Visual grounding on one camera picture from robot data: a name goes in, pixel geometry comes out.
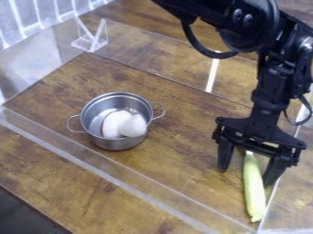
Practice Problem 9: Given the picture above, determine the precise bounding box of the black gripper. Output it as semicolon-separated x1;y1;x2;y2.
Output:
212;101;306;187

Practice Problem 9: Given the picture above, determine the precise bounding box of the green handled metal spoon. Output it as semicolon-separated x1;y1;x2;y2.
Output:
243;150;267;223

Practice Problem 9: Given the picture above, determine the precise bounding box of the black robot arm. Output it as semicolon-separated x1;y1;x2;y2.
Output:
151;0;313;186

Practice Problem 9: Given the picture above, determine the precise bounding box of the white mushroom toy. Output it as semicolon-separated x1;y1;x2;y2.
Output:
100;111;147;139

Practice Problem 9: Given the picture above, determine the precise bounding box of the small steel pot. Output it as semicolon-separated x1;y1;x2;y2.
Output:
65;91;166;151

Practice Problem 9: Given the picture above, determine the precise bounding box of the clear acrylic triangle stand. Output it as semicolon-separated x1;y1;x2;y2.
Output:
71;17;108;53

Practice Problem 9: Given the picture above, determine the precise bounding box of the black cable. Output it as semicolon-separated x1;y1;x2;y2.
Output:
178;17;239;60

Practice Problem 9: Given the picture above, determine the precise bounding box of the clear acrylic enclosure wall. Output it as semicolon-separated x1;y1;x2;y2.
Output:
0;106;257;234

